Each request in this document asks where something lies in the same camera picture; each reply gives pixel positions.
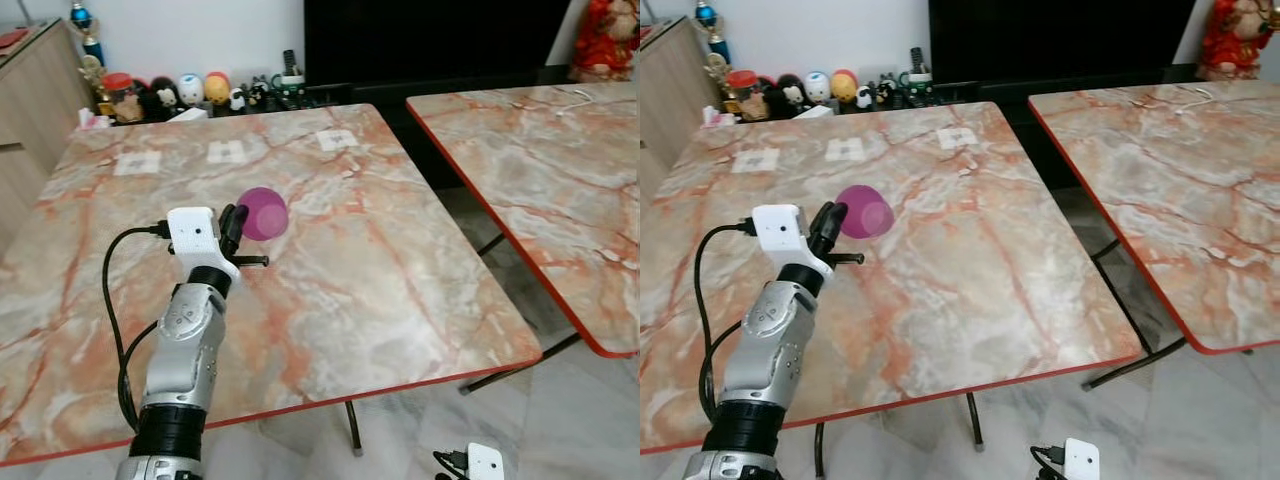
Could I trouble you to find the marble folding table red edge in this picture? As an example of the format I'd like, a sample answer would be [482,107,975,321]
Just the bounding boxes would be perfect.
[406,82,641,395]
[1027,79,1280,391]

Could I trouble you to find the jar with red lid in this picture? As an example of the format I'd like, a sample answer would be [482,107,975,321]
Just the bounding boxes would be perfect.
[726,69,770,123]
[102,72,147,125]

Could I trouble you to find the small black white toy figures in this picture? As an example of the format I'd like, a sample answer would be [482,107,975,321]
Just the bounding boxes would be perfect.
[857,80,902,110]
[229,82,274,112]

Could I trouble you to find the marble folding table with labels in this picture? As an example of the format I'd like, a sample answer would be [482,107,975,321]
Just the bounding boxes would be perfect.
[0,103,544,467]
[640,100,1144,479]

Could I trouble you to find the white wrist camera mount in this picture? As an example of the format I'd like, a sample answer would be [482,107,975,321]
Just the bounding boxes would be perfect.
[751,204,834,279]
[167,207,242,287]
[1062,438,1102,480]
[466,443,506,480]

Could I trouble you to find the purple plastic cup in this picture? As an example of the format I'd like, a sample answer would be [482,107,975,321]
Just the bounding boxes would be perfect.
[836,185,896,240]
[238,187,290,242]

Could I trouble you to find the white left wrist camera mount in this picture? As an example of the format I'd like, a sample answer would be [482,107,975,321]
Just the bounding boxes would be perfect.
[751,204,834,279]
[167,207,242,287]

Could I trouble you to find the black television screen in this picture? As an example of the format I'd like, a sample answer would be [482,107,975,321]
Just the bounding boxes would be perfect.
[927,0,1197,84]
[303,0,574,87]

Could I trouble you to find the black handset on green base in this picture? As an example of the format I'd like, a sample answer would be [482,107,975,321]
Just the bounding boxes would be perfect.
[901,46,935,101]
[274,49,307,103]

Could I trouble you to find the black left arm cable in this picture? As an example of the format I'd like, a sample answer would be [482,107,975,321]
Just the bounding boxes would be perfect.
[102,225,172,431]
[692,221,757,421]

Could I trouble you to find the light wooden cabinet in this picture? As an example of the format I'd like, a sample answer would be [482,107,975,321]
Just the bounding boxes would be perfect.
[640,15,722,201]
[0,18,97,253]

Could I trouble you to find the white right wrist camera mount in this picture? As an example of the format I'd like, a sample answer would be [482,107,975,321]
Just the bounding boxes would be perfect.
[466,443,506,480]
[1062,438,1102,480]

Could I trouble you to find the red fortune god figurine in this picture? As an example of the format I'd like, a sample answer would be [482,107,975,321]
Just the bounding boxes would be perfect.
[1197,0,1278,82]
[569,0,641,84]

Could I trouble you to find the blue and gold trophy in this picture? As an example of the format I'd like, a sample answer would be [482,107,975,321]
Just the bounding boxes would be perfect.
[68,0,107,71]
[693,0,732,67]

